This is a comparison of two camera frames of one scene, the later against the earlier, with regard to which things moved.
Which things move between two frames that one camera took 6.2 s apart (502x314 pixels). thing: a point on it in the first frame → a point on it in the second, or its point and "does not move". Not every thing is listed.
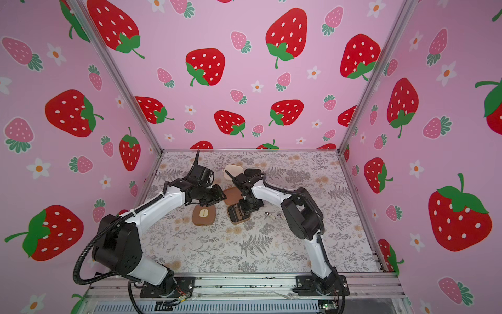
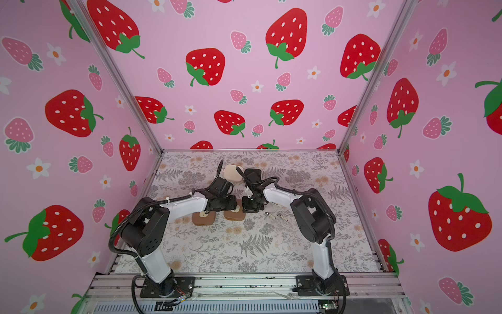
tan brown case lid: (204, 215) does not move
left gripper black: (218, 195) → (233, 205)
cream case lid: (234, 170) does not move
